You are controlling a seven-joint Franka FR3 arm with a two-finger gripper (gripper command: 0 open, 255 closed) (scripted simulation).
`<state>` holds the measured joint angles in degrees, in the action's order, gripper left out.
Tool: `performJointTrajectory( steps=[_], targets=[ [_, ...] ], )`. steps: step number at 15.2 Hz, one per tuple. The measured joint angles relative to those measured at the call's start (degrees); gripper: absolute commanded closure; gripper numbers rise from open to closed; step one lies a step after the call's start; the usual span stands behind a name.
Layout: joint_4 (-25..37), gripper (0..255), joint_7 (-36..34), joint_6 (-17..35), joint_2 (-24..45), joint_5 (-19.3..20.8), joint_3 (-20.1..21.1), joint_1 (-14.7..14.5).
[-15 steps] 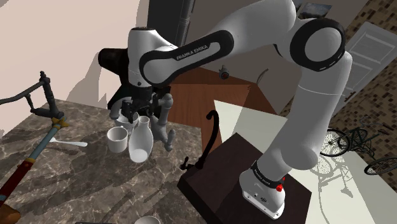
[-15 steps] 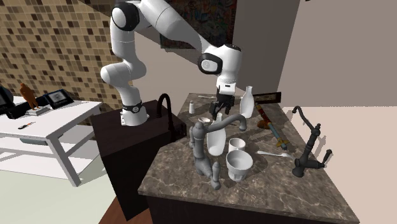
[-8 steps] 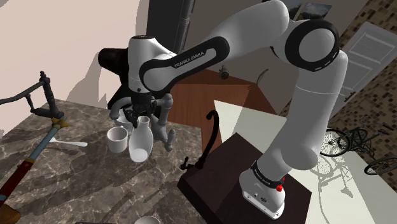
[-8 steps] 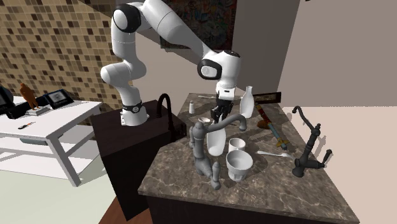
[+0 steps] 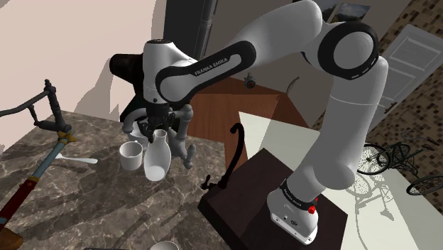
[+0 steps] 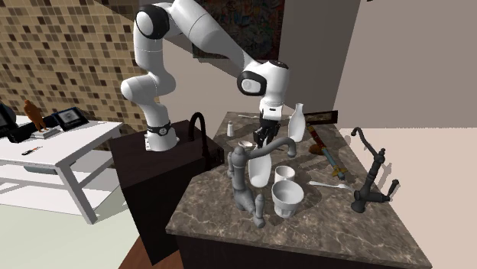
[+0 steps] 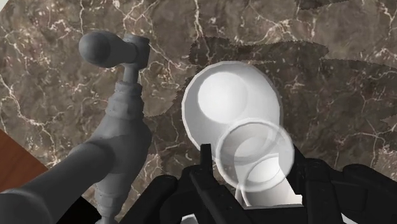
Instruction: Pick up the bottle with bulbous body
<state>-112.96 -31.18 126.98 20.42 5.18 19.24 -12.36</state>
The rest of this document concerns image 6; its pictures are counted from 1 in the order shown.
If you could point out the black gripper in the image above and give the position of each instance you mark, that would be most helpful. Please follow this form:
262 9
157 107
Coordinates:
269 125

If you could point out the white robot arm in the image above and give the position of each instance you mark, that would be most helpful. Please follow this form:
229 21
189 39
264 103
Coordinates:
201 29

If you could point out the small white bowl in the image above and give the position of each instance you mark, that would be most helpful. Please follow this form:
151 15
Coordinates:
244 143

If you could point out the white knife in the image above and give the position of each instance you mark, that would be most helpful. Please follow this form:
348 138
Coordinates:
247 116

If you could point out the white vase with narrow neck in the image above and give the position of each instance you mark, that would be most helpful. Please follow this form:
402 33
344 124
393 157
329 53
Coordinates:
297 125

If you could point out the white salt shaker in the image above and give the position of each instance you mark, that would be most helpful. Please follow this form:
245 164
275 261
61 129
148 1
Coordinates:
230 129

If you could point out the small white cup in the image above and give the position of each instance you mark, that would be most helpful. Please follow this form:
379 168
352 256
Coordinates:
285 173

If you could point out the grey tap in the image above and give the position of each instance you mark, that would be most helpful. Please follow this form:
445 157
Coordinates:
242 175

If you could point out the brown round object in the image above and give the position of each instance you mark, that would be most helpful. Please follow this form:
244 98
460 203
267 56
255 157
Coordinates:
316 149

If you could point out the black gooseneck tap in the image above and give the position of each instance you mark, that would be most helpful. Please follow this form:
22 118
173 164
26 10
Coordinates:
203 130

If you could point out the large white footed bowl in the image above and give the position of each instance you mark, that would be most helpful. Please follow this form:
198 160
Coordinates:
287 197

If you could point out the long coloured rod tool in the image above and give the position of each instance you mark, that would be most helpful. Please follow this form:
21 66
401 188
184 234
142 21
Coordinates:
330 158

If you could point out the black tap with lever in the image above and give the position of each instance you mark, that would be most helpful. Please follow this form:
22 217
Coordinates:
369 175

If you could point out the dark robot stand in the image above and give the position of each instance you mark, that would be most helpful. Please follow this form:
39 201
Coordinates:
156 175

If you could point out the white table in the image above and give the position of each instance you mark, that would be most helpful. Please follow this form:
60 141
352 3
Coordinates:
71 149

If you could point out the dark wall picture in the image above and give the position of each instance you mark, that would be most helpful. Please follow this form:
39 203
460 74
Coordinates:
257 26

